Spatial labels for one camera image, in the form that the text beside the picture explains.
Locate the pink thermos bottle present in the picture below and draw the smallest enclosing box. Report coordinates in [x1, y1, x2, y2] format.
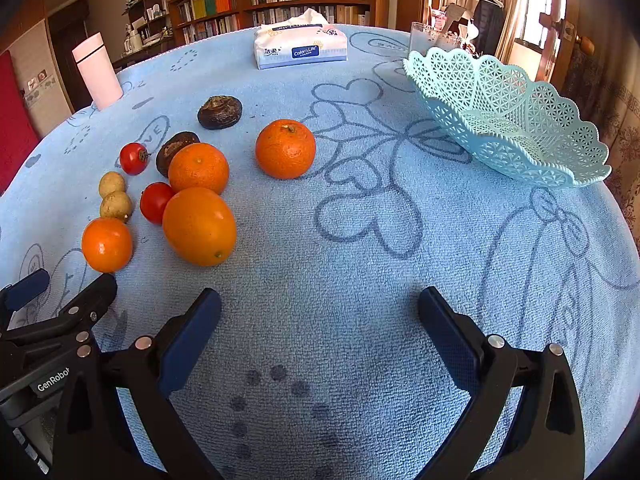
[72, 32, 124, 110]

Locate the orange with stem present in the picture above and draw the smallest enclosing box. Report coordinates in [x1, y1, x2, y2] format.
[168, 143, 230, 195]
[255, 119, 316, 180]

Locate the tan longan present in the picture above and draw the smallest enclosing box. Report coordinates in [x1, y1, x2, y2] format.
[99, 171, 126, 198]
[100, 191, 134, 223]

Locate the clear drinking glass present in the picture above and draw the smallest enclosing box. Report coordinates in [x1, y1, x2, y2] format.
[408, 22, 461, 55]

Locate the red wall panel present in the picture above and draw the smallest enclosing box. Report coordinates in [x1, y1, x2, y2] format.
[0, 51, 40, 193]

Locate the small orange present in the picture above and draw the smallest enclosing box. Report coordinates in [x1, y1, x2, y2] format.
[81, 218, 134, 273]

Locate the white tissue pack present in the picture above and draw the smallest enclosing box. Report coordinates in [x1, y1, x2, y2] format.
[254, 9, 348, 70]

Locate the patterned beige curtain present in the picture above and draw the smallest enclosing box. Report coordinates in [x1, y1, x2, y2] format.
[561, 44, 639, 242]

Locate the wooden door with knob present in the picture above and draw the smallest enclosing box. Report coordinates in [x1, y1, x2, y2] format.
[535, 0, 596, 92]

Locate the light blue patterned tablecloth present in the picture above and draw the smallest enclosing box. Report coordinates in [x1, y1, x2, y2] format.
[1, 26, 639, 479]

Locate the dark brown fruit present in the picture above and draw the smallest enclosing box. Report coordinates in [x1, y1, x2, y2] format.
[155, 131, 200, 178]
[198, 96, 242, 130]

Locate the teal lattice fruit basket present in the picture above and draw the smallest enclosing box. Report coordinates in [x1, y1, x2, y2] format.
[404, 47, 612, 188]

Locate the large orange front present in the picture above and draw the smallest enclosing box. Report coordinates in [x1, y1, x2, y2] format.
[162, 188, 236, 266]

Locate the small dark side shelf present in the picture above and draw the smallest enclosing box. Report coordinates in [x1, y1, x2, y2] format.
[124, 0, 172, 52]

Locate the red tomato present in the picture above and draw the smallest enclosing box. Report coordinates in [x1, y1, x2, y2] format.
[119, 142, 149, 176]
[139, 182, 175, 226]

